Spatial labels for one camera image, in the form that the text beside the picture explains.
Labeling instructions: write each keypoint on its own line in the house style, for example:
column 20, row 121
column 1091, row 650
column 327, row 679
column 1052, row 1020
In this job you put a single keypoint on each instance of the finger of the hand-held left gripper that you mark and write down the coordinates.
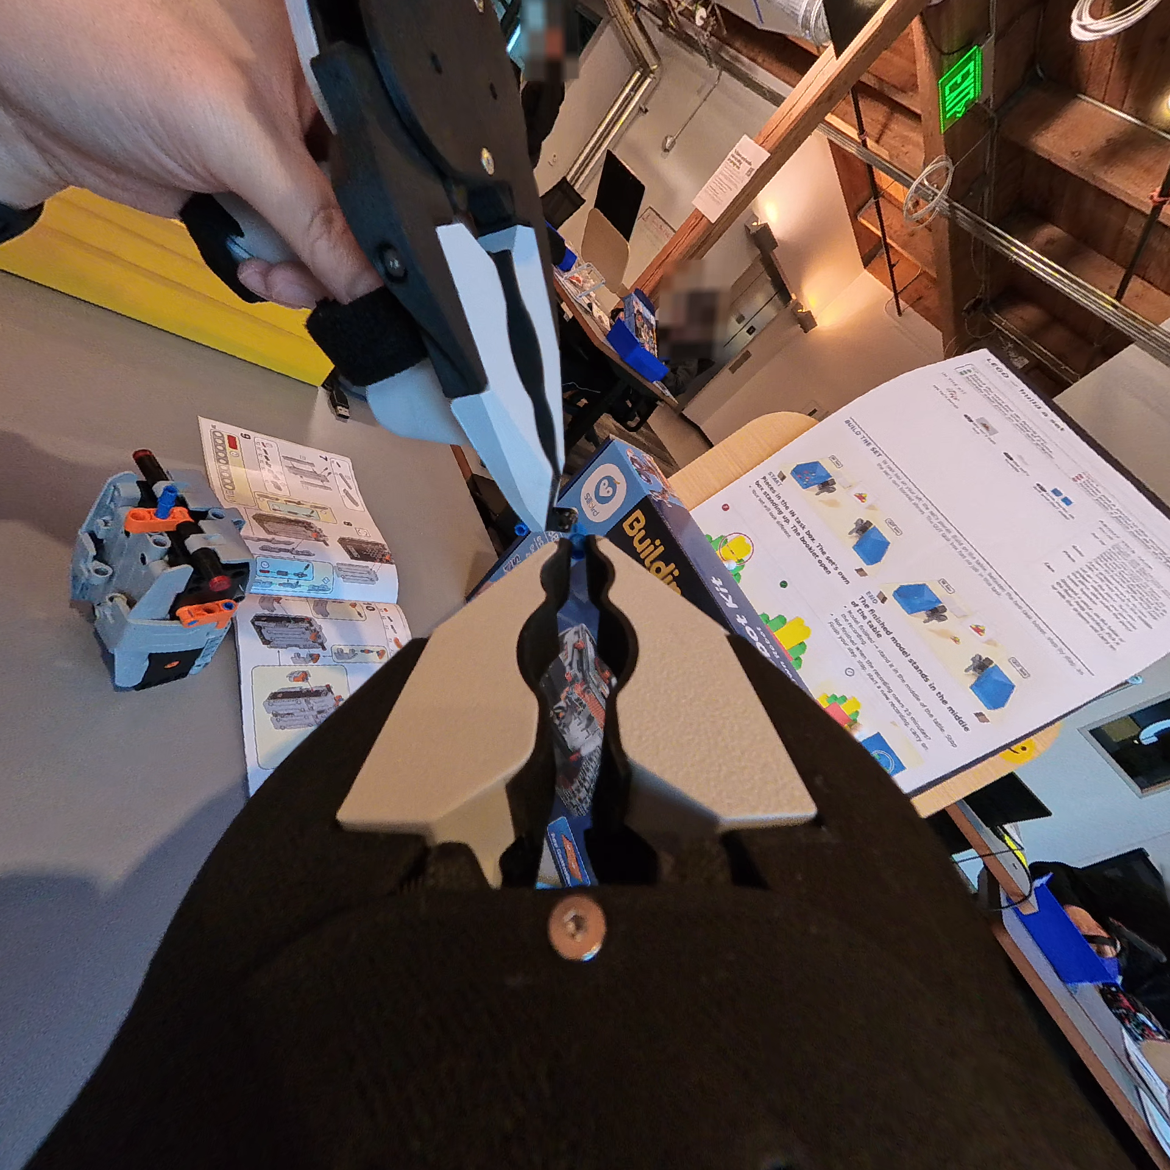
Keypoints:
column 528, row 257
column 489, row 366

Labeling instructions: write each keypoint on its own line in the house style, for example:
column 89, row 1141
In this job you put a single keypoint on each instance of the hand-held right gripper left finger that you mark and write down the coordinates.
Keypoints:
column 439, row 732

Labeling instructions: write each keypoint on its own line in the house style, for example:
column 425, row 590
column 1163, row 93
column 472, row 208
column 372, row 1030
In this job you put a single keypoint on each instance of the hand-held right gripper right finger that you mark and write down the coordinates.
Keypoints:
column 703, row 732

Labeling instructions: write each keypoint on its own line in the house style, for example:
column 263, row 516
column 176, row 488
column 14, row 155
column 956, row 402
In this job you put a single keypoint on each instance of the small black brick piece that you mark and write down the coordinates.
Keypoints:
column 561, row 520

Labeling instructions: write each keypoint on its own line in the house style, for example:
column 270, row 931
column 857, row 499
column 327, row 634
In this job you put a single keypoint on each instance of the small blue brick pin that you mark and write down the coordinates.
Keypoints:
column 572, row 547

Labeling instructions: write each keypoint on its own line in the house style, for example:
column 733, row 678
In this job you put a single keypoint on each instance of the white printed task sheet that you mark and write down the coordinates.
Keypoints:
column 960, row 550

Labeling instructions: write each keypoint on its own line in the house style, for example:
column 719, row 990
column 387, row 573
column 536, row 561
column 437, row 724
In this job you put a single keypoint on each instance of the grey desk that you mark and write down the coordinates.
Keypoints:
column 91, row 823

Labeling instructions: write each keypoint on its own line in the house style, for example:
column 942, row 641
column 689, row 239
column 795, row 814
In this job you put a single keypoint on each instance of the person's left hand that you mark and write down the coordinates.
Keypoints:
column 155, row 101

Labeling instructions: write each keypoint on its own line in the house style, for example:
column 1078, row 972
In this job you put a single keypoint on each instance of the blue plastic bin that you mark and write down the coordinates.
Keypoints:
column 1064, row 933
column 639, row 353

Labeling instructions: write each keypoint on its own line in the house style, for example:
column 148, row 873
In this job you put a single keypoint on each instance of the blue robot kit box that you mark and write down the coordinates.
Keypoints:
column 639, row 540

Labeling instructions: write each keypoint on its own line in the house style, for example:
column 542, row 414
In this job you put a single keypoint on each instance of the white paper notice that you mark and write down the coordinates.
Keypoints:
column 731, row 179

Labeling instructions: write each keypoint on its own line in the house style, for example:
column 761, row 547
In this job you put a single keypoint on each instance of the open white instruction booklet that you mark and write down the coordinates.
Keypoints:
column 301, row 522

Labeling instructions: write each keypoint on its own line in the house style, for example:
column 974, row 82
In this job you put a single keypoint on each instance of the light wooden board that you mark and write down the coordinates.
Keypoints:
column 731, row 458

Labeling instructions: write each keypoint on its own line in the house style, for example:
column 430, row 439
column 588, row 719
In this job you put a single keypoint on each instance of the yellow panel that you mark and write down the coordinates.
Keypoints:
column 137, row 275

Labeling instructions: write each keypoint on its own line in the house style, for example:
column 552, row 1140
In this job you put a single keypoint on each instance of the grey brick robot model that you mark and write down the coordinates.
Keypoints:
column 137, row 586

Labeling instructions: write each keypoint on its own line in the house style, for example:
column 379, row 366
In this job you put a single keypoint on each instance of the dark framed screen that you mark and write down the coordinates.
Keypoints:
column 1134, row 740

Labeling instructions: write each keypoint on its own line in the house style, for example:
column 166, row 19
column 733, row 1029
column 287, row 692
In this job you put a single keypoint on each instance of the green lit sign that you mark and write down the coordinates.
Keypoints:
column 960, row 90

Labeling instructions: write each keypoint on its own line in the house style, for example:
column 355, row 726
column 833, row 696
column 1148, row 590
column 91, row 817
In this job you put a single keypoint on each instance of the metal pipe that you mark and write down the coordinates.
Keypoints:
column 1006, row 243

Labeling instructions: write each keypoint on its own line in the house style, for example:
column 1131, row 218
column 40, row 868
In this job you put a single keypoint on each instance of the wooden post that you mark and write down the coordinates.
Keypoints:
column 804, row 101

